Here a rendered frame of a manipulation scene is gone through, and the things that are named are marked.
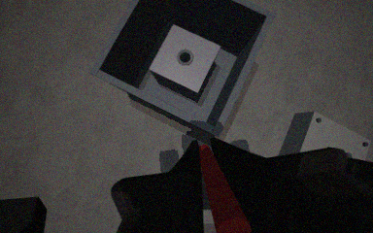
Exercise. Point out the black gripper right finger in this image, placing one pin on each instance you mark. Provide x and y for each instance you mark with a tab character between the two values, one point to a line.
255	179

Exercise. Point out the dark red peg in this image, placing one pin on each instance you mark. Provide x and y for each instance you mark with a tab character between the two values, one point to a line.
227	214

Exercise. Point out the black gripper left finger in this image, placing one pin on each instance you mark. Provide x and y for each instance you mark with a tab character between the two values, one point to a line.
180	187

